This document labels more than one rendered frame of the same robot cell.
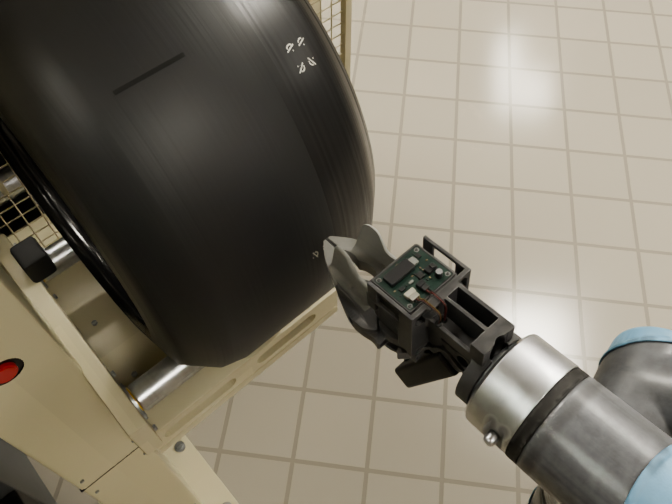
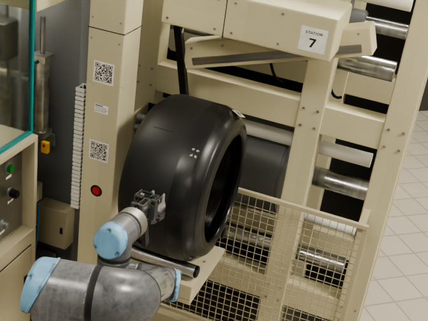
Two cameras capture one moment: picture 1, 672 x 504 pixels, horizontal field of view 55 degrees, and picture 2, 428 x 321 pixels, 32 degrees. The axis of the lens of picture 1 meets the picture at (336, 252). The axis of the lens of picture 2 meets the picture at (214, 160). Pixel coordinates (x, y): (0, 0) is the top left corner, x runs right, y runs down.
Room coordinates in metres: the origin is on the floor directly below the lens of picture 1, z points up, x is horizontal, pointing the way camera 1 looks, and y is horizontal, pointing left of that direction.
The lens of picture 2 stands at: (-0.55, -1.75, 2.41)
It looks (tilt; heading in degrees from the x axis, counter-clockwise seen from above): 27 degrees down; 59
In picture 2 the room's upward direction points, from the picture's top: 8 degrees clockwise
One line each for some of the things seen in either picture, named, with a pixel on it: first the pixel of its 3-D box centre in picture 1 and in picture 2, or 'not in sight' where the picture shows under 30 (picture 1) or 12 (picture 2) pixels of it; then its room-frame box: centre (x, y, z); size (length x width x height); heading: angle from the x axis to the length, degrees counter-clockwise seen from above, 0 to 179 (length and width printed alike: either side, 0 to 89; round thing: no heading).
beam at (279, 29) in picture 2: not in sight; (256, 13); (0.82, 0.36, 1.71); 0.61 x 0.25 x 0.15; 132
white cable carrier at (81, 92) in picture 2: not in sight; (81, 148); (0.25, 0.47, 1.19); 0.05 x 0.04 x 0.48; 42
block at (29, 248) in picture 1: (34, 259); not in sight; (0.49, 0.44, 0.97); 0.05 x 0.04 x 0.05; 42
